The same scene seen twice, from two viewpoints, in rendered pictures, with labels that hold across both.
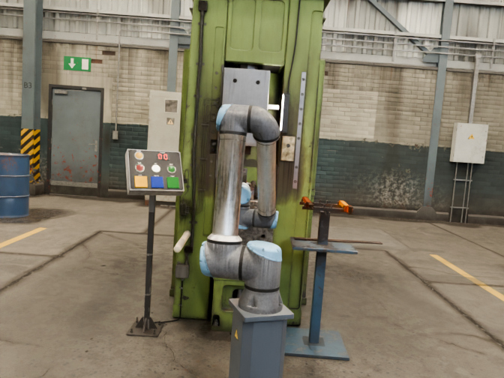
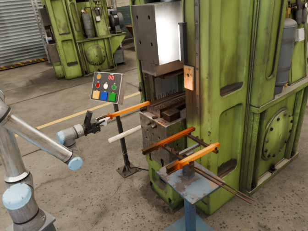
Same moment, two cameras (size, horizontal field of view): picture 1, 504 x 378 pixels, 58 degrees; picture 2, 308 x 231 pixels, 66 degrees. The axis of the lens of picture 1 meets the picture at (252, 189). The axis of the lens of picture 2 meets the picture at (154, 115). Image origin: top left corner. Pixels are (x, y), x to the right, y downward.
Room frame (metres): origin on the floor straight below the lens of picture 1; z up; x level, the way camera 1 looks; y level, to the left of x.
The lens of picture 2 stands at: (2.01, -1.45, 1.83)
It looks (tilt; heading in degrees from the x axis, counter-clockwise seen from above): 27 degrees down; 57
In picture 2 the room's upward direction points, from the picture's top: 6 degrees counter-clockwise
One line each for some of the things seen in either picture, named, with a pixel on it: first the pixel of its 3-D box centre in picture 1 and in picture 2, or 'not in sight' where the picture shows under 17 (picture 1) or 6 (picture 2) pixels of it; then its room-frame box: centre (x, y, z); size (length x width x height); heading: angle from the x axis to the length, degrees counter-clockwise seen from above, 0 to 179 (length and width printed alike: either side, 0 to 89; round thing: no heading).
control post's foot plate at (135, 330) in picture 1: (145, 323); (127, 167); (2.90, 0.64, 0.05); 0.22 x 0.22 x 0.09; 1
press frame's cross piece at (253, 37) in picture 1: (256, 35); not in sight; (3.35, 0.05, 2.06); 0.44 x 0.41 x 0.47; 1
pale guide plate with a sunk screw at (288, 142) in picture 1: (287, 148); (189, 77); (3.12, -0.23, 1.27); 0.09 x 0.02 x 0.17; 91
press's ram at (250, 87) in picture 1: (251, 103); (170, 30); (3.20, 0.05, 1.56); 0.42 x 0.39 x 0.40; 1
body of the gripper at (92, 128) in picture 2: not in sight; (90, 127); (2.43, 0.05, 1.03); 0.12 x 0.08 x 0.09; 1
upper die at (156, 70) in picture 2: (242, 138); (168, 62); (3.20, 0.09, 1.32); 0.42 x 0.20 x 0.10; 1
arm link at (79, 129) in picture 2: not in sight; (79, 130); (2.35, 0.05, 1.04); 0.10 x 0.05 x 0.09; 91
